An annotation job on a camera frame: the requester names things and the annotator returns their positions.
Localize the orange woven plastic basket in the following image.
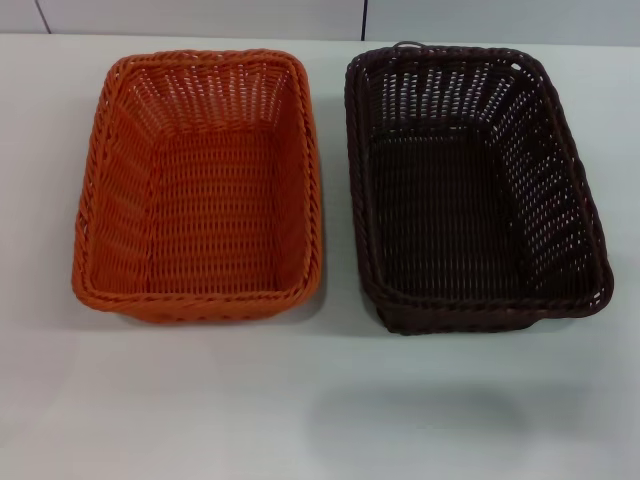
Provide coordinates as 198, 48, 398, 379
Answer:
74, 49, 326, 324

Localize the dark brown woven plastic basket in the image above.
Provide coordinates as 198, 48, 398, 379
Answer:
343, 42, 615, 336

